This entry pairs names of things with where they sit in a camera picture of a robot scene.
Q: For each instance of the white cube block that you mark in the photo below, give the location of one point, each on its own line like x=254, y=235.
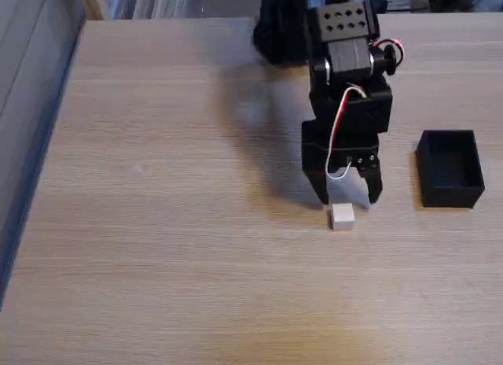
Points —
x=342, y=217

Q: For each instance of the black open box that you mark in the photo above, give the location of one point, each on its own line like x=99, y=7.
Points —
x=450, y=184

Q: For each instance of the dark blue object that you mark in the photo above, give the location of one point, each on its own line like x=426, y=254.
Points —
x=380, y=5

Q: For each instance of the blue cloth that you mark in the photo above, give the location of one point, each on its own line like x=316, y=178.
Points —
x=489, y=1

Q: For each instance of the white stacked panels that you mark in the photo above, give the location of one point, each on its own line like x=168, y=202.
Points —
x=165, y=3

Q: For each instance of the wooden beam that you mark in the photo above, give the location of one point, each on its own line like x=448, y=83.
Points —
x=89, y=3

